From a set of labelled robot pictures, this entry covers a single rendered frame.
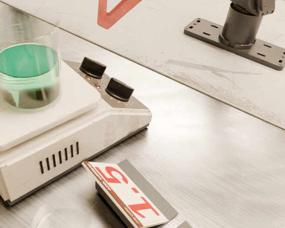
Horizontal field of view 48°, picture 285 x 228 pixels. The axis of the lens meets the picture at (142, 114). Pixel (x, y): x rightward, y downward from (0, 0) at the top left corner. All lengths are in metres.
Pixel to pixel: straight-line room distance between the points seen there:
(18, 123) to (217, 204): 0.23
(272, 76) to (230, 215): 0.30
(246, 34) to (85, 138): 0.38
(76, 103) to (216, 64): 0.32
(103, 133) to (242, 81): 0.28
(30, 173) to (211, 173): 0.21
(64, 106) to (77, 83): 0.04
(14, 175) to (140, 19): 0.45
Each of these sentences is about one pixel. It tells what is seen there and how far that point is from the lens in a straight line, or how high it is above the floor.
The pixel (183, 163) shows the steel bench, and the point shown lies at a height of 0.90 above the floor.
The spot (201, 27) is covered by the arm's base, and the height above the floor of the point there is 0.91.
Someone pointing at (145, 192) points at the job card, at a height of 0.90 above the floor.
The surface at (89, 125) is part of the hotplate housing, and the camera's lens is 0.34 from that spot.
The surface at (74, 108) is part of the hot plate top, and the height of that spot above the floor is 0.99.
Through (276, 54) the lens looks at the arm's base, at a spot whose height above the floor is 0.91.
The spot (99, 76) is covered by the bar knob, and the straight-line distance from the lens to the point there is 0.43.
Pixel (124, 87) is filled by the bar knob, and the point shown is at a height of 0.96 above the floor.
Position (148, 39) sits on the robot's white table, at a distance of 0.62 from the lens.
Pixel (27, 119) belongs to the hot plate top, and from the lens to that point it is 0.32.
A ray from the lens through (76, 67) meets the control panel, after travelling 0.43.
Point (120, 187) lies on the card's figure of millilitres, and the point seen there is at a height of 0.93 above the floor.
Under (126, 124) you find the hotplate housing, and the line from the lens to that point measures 0.38.
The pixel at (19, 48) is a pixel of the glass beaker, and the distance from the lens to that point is 0.28.
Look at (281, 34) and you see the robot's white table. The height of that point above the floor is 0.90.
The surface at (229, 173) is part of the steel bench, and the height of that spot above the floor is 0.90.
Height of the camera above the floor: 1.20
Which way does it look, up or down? 43 degrees down
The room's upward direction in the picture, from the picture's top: 8 degrees clockwise
